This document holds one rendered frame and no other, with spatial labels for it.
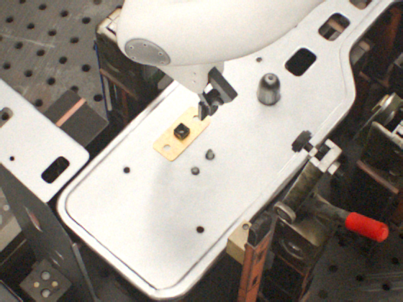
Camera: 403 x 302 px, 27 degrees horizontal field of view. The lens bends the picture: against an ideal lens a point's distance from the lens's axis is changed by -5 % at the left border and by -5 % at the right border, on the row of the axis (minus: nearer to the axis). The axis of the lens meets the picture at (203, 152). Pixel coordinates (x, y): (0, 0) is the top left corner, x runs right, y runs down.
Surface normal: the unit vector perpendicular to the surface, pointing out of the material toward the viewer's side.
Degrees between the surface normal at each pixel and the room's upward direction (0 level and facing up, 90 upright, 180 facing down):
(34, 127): 0
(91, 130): 0
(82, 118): 0
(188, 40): 73
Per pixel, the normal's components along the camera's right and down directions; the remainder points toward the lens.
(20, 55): 0.00, -0.45
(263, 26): 0.42, 0.65
